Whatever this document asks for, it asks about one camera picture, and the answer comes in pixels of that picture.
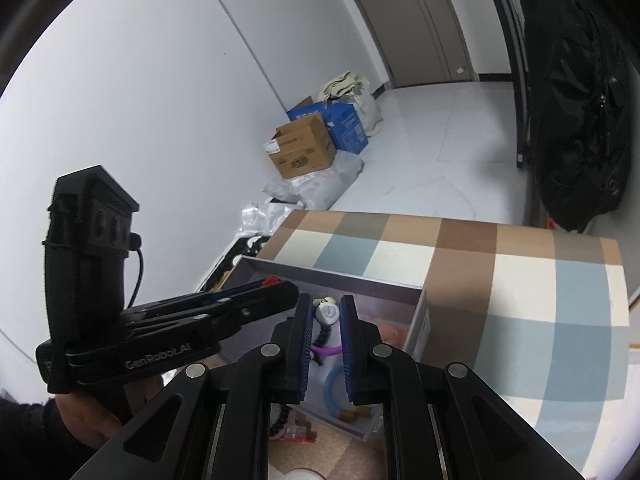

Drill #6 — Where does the white charm purple bracelet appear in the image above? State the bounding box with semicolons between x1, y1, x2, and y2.
307;296;347;361

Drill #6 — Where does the black ornate metal frame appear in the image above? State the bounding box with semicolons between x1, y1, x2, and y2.
200;234;273;292

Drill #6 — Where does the person's left forearm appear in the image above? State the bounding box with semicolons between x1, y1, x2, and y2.
0;394;108;480

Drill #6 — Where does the brown cardboard box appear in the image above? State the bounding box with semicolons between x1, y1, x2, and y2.
263;113;337;180

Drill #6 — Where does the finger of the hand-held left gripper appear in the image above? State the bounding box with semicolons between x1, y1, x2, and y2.
130;281;300;334
125;279;279;319

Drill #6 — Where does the crumpled clear plastic bag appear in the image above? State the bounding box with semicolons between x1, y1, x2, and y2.
239;201;287;237

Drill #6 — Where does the grey cardboard box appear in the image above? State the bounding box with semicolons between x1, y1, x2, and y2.
202;254;432;442

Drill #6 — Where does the white sack with cloth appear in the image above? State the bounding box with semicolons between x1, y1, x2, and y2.
319;71;385;137

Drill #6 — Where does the black hanging bag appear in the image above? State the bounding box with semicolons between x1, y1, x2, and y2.
516;0;634;234

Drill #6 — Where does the checkered tablecloth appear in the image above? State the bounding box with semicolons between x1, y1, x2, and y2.
200;208;632;480

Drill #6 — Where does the person's left hand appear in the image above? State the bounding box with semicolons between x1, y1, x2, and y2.
55;374;167;451

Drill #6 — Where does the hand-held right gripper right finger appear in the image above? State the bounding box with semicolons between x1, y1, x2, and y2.
339;294;586;480

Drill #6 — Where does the red white charm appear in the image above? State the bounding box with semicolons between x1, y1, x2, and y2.
272;425;317;447

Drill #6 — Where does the blue cardboard box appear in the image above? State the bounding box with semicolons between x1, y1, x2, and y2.
287;101;370;155

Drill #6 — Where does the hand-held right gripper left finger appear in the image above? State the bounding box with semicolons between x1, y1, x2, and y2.
70;293;314;480

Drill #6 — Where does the white plastic bag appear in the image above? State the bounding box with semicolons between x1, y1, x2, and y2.
263;152;365;211

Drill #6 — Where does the grey door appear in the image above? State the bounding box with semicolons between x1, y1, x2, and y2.
334;0;477;89

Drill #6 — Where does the black beaded bracelet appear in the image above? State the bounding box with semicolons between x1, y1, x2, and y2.
269;404;292;442

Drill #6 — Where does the black coat rack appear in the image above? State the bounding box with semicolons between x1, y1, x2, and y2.
477;0;532;170

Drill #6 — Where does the black cable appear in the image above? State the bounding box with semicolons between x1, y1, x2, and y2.
122;232;147;308

